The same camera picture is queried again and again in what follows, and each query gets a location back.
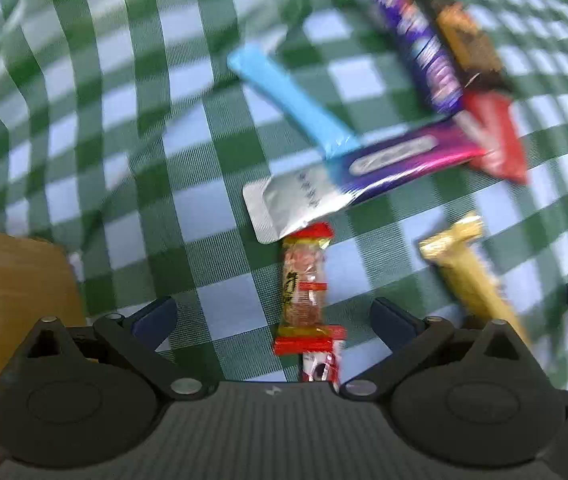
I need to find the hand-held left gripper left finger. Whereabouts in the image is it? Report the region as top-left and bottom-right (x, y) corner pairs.
(11, 296), (217, 402)

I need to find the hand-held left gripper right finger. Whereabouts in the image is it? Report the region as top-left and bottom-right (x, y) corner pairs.
(339, 297), (549, 402)

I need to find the red white candy packet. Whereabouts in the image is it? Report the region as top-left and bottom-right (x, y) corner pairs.
(299, 340), (347, 393)

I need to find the gold snack bar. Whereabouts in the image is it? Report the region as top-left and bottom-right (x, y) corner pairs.
(418, 211), (534, 348)

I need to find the small red peanut candy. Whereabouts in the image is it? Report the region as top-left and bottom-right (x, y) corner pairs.
(274, 222), (349, 356)

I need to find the purple silver sachet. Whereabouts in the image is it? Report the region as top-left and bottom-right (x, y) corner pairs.
(242, 122), (487, 245)

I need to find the brown cardboard box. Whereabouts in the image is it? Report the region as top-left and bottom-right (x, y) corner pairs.
(0, 223), (87, 478)

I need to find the red snack packet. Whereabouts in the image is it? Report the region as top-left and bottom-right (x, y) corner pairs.
(456, 90), (529, 183)

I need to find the brown black snack bar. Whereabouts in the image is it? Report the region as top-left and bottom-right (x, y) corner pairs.
(428, 0), (512, 93)

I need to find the green checkered blanket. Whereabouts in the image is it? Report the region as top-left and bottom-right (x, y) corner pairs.
(0, 0), (568, 396)

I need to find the light blue stick packet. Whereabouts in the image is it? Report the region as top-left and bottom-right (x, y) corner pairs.
(226, 42), (362, 158)

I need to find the purple candy bar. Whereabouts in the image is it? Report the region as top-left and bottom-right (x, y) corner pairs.
(366, 0), (464, 116)

